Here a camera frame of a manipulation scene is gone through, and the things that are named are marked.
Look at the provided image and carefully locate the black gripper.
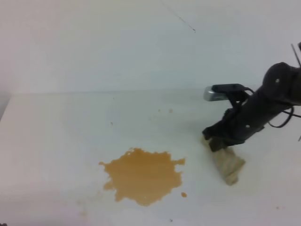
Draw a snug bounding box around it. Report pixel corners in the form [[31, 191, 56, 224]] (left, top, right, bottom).
[[202, 94, 265, 152]]

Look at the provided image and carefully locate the green stained rag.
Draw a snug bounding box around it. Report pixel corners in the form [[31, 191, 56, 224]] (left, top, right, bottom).
[[201, 137, 246, 186]]

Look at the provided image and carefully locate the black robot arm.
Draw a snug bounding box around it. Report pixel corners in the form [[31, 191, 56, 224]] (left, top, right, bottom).
[[202, 62, 301, 152]]

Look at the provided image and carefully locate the brown coffee stain puddle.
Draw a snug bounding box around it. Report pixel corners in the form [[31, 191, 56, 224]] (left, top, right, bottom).
[[98, 148, 186, 206]]

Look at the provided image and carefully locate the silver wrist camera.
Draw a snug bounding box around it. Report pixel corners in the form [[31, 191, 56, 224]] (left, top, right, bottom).
[[203, 83, 245, 102]]

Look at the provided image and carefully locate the black camera cable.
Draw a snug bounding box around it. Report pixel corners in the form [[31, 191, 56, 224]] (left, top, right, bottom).
[[242, 87, 301, 129]]

